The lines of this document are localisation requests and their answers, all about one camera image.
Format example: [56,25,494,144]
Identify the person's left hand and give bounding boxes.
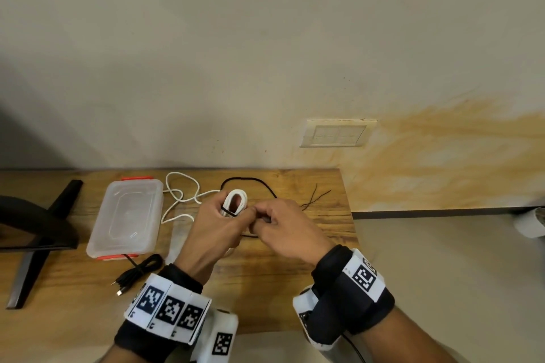
[174,192,257,285]

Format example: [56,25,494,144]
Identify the person's right hand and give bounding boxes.
[248,198,337,268]

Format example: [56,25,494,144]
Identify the black twist ties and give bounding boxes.
[299,182,333,212]

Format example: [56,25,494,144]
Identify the white charging cable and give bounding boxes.
[161,171,236,258]

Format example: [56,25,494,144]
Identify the black USB cable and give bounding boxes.
[111,252,165,298]
[220,176,279,240]

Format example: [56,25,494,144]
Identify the transparent plastic box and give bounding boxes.
[85,176,165,261]

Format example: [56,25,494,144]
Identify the person's left forearm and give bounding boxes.
[99,342,129,363]

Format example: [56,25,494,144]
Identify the person's right forearm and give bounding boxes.
[360,306,459,363]

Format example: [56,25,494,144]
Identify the black marker wristband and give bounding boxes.
[306,244,396,347]
[114,263,213,362]

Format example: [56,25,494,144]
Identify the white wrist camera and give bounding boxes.
[292,285,342,352]
[188,309,240,363]

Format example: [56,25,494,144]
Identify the beige wall plate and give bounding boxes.
[299,118,379,149]

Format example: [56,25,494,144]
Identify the black camera cable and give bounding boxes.
[340,332,367,363]

